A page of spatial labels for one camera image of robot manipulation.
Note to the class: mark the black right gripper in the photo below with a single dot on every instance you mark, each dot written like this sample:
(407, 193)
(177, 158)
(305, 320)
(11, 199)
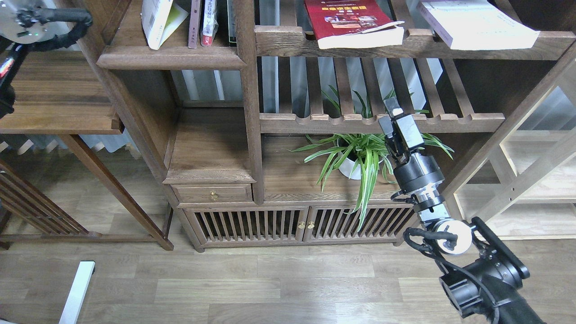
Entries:
(415, 173)

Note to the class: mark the white plant pot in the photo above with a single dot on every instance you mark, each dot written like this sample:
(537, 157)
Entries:
(350, 169)

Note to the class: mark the yellow green cover book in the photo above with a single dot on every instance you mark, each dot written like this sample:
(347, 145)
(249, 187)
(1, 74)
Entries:
(160, 18)

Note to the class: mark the light wooden shelf unit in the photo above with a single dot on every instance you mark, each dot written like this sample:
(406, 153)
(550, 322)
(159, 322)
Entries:
(522, 183)

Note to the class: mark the maroon upright book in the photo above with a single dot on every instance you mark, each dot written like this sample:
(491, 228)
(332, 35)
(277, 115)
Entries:
(194, 23)

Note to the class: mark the dark slatted wooden rack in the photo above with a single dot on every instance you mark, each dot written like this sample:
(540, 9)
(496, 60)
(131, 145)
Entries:
(20, 198)

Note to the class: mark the red cover book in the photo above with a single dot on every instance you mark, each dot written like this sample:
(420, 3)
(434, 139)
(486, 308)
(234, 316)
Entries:
(352, 24)

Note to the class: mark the white lavender book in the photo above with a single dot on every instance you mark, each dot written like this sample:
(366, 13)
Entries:
(476, 25)

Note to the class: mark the dark wooden side table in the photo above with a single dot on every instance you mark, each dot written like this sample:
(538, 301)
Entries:
(59, 94)

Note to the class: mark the red white upright book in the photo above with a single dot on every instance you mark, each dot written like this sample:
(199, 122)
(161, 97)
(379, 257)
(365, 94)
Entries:
(210, 24)

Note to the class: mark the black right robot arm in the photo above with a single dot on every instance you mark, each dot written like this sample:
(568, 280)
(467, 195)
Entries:
(480, 273)

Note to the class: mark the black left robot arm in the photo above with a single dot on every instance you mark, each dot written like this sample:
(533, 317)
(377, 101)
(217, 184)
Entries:
(23, 26)

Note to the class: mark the white metal leg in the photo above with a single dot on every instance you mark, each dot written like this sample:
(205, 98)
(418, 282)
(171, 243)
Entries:
(78, 290)

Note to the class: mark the dark wooden bookshelf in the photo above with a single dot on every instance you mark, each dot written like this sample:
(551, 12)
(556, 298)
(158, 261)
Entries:
(227, 119)

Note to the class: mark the dark upright book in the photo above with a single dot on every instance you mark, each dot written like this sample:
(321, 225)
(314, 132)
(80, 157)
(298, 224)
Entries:
(231, 24)

